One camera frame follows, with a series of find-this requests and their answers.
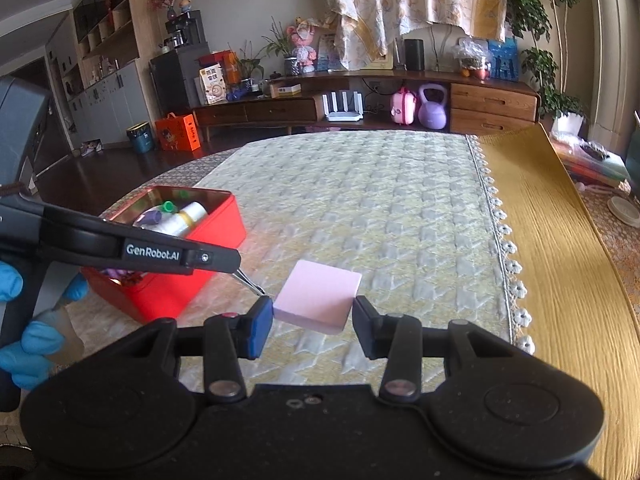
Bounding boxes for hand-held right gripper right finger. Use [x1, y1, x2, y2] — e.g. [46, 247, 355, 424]
[352, 296, 538, 403]

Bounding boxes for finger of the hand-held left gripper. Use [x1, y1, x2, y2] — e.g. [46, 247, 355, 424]
[117, 236, 242, 276]

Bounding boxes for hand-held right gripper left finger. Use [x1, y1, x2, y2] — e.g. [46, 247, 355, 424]
[120, 296, 275, 402]

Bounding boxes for red tin box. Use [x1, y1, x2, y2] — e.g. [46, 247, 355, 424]
[81, 184, 249, 325]

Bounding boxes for silver nail clipper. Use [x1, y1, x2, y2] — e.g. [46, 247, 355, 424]
[233, 267, 267, 297]

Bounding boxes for white yellow bottle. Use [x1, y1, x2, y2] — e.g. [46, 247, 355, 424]
[144, 200, 210, 236]

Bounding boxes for pink sticky note pad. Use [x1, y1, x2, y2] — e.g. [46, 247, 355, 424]
[273, 258, 363, 335]

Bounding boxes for person's left hand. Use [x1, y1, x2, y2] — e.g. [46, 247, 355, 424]
[0, 259, 90, 392]

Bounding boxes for lace circle-pattern tablecloth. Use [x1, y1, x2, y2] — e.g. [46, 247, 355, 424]
[50, 146, 640, 377]

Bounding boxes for teal waste bin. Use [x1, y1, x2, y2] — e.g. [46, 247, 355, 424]
[125, 121, 155, 155]

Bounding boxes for orange gift box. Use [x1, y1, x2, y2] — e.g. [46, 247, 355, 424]
[154, 113, 203, 153]

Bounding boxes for quilted cream table mat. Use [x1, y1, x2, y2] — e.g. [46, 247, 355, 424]
[170, 129, 537, 392]

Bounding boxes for black mini fridge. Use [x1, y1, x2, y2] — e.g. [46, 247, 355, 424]
[149, 49, 212, 117]

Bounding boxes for white snack bag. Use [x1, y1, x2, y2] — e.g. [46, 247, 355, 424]
[198, 65, 227, 106]

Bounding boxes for black coffee machine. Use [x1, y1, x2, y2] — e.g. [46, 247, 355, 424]
[164, 9, 207, 54]

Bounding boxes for small green potted plant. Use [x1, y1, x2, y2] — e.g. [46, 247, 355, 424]
[234, 41, 264, 92]

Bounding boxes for red gift box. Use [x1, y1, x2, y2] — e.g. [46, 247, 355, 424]
[197, 49, 239, 86]

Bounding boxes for white router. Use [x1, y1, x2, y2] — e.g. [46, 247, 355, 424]
[321, 90, 365, 123]

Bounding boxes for yellow table runner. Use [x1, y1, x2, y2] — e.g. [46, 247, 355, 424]
[464, 123, 640, 480]

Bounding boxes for pink toy suitcase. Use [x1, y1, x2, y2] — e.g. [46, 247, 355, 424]
[389, 87, 419, 126]

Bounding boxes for potted orchid plant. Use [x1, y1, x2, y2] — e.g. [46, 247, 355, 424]
[264, 16, 302, 78]

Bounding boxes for purple kettlebell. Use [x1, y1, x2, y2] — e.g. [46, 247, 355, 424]
[417, 83, 449, 129]

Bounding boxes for pink doll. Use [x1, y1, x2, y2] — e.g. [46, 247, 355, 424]
[287, 16, 320, 75]

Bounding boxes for wooden TV cabinet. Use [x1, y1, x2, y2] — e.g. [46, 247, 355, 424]
[191, 70, 543, 142]

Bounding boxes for black speaker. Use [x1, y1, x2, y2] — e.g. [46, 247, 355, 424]
[403, 38, 425, 72]

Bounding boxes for stack of coloured mats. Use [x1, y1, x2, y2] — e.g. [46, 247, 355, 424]
[549, 131, 633, 189]

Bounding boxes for white round coaster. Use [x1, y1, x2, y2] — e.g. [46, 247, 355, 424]
[607, 195, 640, 226]

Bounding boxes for plastic bag of fruit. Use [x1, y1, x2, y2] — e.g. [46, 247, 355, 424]
[452, 37, 490, 81]

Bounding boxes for tall potted tree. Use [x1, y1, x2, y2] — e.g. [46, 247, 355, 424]
[504, 0, 589, 136]

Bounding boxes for wall cabinet with shelves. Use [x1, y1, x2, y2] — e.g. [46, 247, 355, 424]
[44, 0, 157, 149]

